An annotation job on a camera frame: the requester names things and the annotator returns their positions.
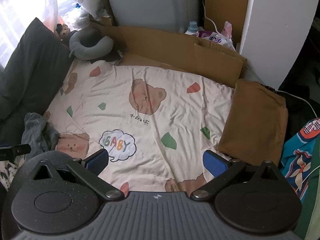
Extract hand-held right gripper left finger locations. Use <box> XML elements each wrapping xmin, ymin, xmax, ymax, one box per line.
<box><xmin>32</xmin><ymin>148</ymin><xmax>125</xmax><ymax>202</ymax></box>

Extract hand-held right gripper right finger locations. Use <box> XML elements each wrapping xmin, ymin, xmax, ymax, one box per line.
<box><xmin>191</xmin><ymin>150</ymin><xmax>287</xmax><ymax>202</ymax></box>

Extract blue denim pants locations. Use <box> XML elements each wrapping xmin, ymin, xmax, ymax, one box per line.
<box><xmin>21</xmin><ymin>112</ymin><xmax>60</xmax><ymax>161</ymax></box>

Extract black white patterned cloth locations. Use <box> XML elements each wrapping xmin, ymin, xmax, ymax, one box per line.
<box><xmin>0</xmin><ymin>159</ymin><xmax>18</xmax><ymax>189</ymax></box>

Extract brown folded cloth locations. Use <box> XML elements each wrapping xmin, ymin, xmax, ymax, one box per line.
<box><xmin>217</xmin><ymin>79</ymin><xmax>288</xmax><ymax>166</ymax></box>

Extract bear print bed sheet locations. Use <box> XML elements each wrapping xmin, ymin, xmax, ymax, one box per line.
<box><xmin>15</xmin><ymin>59</ymin><xmax>237</xmax><ymax>193</ymax></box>

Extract teal patterned cloth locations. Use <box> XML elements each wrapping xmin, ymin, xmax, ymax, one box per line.
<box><xmin>279</xmin><ymin>117</ymin><xmax>320</xmax><ymax>204</ymax></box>

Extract dark green quilt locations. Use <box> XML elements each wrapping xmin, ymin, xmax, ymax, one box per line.
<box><xmin>0</xmin><ymin>17</ymin><xmax>72</xmax><ymax>137</ymax></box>

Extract green cloth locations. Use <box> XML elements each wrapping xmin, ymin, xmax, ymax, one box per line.
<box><xmin>294</xmin><ymin>165</ymin><xmax>320</xmax><ymax>240</ymax></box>

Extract grey neck pillow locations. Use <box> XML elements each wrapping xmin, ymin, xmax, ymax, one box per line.
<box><xmin>69</xmin><ymin>28</ymin><xmax>114</xmax><ymax>60</ymax></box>

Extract flat cardboard sheet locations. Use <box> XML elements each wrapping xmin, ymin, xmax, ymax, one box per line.
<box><xmin>90</xmin><ymin>21</ymin><xmax>248</xmax><ymax>88</ymax></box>

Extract pink white plastic packet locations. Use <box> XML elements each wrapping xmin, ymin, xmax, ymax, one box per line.
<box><xmin>199</xmin><ymin>21</ymin><xmax>237</xmax><ymax>51</ymax></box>

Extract brown teddy bear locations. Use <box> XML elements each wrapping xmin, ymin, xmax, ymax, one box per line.
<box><xmin>55</xmin><ymin>23</ymin><xmax>72</xmax><ymax>41</ymax></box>

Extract teal cap detergent bottle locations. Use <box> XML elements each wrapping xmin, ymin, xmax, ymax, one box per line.
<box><xmin>185</xmin><ymin>21</ymin><xmax>200</xmax><ymax>37</ymax></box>

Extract white cabinet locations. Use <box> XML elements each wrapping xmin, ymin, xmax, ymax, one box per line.
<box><xmin>239</xmin><ymin>0</ymin><xmax>318</xmax><ymax>91</ymax></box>

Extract sheer curtain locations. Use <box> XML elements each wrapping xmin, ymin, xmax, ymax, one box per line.
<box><xmin>0</xmin><ymin>0</ymin><xmax>66</xmax><ymax>68</ymax></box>

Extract tall cardboard box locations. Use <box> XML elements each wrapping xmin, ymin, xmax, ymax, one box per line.
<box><xmin>204</xmin><ymin>0</ymin><xmax>251</xmax><ymax>44</ymax></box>

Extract white cable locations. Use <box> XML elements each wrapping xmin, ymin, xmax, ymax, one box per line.
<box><xmin>277</xmin><ymin>89</ymin><xmax>318</xmax><ymax>118</ymax></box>
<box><xmin>203</xmin><ymin>0</ymin><xmax>218</xmax><ymax>34</ymax></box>

